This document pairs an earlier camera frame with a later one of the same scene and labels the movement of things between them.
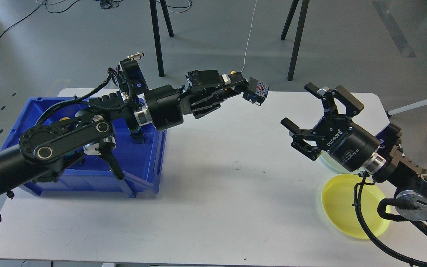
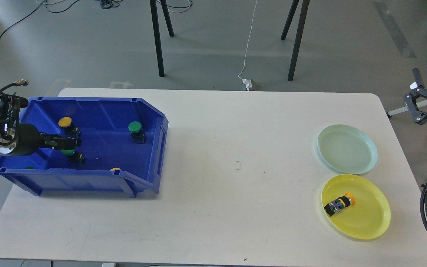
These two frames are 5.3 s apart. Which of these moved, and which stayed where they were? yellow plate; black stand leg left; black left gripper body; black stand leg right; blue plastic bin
Moved: black left gripper body
Stayed: black stand leg right; blue plastic bin; yellow plate; black stand leg left
